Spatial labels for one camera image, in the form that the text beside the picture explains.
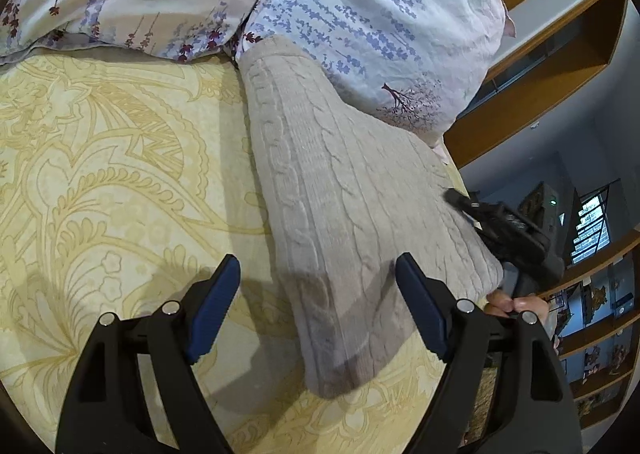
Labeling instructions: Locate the window with grille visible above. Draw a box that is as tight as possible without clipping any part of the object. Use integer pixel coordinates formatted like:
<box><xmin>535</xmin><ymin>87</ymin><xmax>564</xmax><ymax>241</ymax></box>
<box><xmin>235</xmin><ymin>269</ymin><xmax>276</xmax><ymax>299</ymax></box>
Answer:
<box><xmin>570</xmin><ymin>184</ymin><xmax>625</xmax><ymax>266</ymax></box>

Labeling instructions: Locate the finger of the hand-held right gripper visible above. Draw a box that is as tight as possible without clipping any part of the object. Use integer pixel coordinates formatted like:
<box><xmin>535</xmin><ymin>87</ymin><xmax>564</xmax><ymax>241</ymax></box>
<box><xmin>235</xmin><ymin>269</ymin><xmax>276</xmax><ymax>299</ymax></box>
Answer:
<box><xmin>444</xmin><ymin>188</ymin><xmax>485</xmax><ymax>224</ymax></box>

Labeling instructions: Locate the yellow patterned bed sheet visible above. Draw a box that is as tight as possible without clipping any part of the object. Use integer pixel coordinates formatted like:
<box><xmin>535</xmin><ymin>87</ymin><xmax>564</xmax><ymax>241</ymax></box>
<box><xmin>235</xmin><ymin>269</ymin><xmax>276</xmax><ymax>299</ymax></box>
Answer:
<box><xmin>0</xmin><ymin>47</ymin><xmax>496</xmax><ymax>454</ymax></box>

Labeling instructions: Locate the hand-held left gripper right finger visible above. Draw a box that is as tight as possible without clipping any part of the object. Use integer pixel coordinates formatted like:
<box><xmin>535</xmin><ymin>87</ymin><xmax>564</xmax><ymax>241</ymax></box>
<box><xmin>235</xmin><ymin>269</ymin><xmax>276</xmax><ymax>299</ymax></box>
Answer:
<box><xmin>395</xmin><ymin>254</ymin><xmax>583</xmax><ymax>454</ymax></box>

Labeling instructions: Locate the wooden shelf unit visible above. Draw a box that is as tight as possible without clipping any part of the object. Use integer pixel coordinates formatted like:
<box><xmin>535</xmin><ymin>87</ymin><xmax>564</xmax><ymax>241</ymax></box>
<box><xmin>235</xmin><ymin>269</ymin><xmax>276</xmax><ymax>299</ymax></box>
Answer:
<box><xmin>545</xmin><ymin>229</ymin><xmax>640</xmax><ymax>417</ymax></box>

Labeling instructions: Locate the wooden headboard shelf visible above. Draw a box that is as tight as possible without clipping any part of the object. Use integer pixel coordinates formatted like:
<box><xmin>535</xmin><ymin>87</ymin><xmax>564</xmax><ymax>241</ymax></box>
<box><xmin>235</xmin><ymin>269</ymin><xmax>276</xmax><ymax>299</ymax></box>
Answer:
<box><xmin>487</xmin><ymin>0</ymin><xmax>630</xmax><ymax>98</ymax></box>

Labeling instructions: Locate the beige cable knit sweater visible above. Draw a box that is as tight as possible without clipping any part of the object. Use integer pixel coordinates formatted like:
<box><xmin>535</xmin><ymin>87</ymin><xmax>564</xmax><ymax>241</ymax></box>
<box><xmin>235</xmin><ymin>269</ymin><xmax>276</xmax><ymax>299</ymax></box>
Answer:
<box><xmin>237</xmin><ymin>34</ymin><xmax>505</xmax><ymax>400</ymax></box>

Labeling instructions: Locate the dark box with green light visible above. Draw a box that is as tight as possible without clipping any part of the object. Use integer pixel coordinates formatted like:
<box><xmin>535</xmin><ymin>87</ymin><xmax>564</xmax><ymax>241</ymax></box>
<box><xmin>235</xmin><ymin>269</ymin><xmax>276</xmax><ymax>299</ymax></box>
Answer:
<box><xmin>520</xmin><ymin>181</ymin><xmax>576</xmax><ymax>237</ymax></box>

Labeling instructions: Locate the blue and pink floral pillow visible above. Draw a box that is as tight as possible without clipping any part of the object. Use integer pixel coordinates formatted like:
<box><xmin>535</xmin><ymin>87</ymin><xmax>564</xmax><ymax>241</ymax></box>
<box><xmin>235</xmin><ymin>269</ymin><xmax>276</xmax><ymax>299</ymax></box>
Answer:
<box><xmin>232</xmin><ymin>0</ymin><xmax>518</xmax><ymax>150</ymax></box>

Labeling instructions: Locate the wooden headboard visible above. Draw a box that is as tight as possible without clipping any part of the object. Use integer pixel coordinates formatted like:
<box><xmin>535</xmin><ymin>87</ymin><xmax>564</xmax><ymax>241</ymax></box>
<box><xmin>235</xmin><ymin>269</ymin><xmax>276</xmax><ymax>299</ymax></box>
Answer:
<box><xmin>442</xmin><ymin>62</ymin><xmax>632</xmax><ymax>170</ymax></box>

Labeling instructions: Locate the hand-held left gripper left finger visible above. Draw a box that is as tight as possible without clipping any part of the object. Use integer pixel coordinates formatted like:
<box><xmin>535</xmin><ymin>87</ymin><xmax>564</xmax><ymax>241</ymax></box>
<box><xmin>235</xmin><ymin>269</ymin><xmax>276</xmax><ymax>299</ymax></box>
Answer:
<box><xmin>54</xmin><ymin>254</ymin><xmax>242</xmax><ymax>454</ymax></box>

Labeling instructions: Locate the person's right hand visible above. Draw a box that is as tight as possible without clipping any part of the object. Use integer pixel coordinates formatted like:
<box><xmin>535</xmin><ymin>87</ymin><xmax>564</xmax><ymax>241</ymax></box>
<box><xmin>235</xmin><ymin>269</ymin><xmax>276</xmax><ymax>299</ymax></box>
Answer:
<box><xmin>485</xmin><ymin>287</ymin><xmax>562</xmax><ymax>352</ymax></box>

